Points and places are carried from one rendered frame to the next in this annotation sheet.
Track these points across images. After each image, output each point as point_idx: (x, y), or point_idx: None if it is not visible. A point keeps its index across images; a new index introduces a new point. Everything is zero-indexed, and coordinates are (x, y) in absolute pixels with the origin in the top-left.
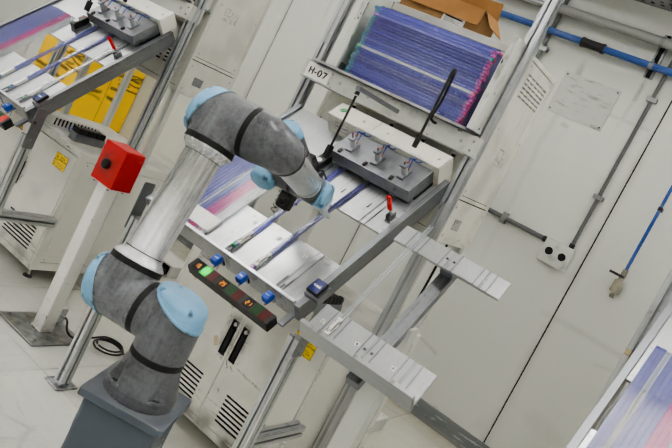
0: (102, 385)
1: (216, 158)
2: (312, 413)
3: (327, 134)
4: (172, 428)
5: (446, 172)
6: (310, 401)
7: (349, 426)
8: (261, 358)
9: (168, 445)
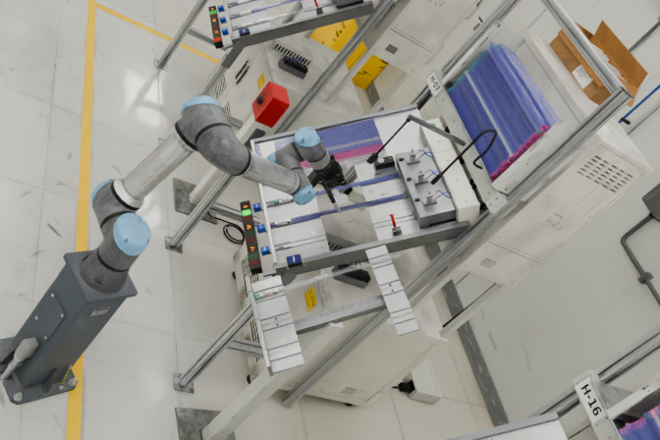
0: (81, 258)
1: (185, 146)
2: None
3: (415, 139)
4: (230, 311)
5: (469, 214)
6: None
7: None
8: (288, 293)
9: (214, 320)
